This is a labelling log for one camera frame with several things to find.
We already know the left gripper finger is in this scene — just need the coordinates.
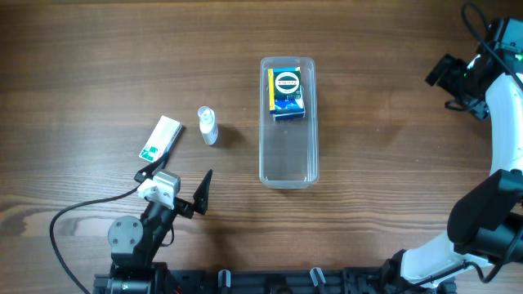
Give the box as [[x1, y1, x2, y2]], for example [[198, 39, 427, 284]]
[[134, 153, 170, 182], [193, 169, 212, 216]]

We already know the white green medicine box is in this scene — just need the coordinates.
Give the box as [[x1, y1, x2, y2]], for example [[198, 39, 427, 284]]
[[138, 116, 183, 163]]

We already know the blue yellow VapoDrops box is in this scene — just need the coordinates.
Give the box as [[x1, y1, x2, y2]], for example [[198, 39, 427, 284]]
[[267, 68, 305, 114]]

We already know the small dark green box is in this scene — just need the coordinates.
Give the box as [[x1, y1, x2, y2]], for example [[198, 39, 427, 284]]
[[273, 67, 302, 100]]

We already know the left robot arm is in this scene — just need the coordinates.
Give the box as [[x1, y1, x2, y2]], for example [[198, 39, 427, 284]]
[[93, 154, 212, 294]]

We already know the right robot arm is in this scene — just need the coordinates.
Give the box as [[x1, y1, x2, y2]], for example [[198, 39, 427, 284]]
[[379, 18, 522, 293]]

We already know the clear plastic container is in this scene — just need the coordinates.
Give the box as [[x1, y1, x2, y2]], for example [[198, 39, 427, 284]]
[[259, 56, 320, 189]]

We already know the white spray bottle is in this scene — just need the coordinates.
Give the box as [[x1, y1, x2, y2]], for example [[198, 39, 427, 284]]
[[198, 106, 218, 145]]

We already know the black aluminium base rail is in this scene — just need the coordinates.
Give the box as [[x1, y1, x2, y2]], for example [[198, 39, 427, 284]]
[[92, 267, 457, 294]]

